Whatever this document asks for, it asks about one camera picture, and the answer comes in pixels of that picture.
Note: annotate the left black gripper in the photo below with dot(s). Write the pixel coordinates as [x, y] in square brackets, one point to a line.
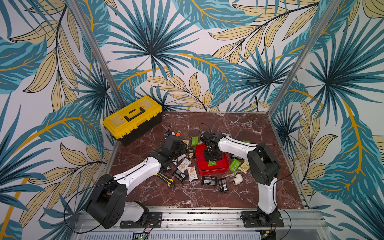
[183, 148]

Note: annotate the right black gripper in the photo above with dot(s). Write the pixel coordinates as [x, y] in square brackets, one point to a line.
[213, 154]

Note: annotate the red storage box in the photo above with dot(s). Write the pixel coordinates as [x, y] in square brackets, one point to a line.
[205, 168]

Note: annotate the small black drycake packet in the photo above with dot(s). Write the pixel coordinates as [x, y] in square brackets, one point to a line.
[191, 153]

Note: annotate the beige cracker packet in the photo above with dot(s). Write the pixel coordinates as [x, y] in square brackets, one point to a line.
[186, 142]

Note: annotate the black cookie packet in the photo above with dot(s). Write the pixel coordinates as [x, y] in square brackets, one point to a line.
[179, 175]

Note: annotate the black wafer packet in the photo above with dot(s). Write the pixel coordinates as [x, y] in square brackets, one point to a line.
[209, 181]
[223, 185]

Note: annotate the white drycake cookie packet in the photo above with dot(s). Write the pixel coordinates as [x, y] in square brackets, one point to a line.
[192, 174]

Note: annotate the cream square cookie packet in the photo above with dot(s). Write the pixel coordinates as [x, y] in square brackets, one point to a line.
[244, 167]

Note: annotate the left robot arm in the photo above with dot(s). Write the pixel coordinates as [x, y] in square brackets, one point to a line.
[107, 201]

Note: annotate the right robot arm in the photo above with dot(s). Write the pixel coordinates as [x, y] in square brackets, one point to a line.
[263, 163]

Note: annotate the white pipe elbow fitting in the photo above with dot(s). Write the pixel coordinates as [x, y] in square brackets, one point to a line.
[238, 179]

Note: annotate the green snack packet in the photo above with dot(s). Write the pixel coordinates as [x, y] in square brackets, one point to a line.
[234, 165]

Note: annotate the yellow black utility knife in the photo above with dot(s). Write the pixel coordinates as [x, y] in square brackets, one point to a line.
[170, 182]

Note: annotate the yellow black toolbox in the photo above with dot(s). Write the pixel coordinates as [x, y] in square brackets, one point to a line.
[134, 120]

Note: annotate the aluminium front rail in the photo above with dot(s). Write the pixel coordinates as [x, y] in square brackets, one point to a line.
[208, 224]

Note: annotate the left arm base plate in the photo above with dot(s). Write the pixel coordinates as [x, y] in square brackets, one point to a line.
[149, 220]

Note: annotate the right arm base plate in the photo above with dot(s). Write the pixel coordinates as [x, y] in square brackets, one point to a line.
[255, 219]

